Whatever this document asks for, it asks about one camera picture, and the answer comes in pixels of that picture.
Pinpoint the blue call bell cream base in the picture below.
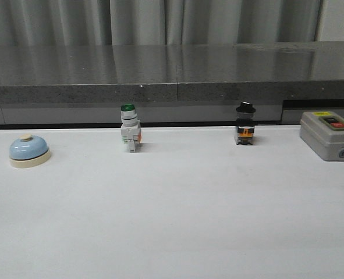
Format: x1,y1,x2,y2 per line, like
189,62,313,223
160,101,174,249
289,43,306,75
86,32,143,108
9,134,51,169

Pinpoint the grey stone counter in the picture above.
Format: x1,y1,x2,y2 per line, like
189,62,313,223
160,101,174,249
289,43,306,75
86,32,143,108
0,41,344,128

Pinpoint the grey curtain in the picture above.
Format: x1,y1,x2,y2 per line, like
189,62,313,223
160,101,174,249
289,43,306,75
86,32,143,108
0,1,344,46

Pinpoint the green pushbutton switch white body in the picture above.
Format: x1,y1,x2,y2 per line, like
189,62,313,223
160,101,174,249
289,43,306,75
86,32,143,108
120,103,142,152

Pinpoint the black rotary selector switch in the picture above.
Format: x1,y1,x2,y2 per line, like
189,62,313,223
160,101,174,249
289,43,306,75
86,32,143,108
235,102,256,145

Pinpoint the grey push button switch box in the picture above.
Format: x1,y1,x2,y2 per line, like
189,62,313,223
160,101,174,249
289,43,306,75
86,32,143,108
300,111,344,161

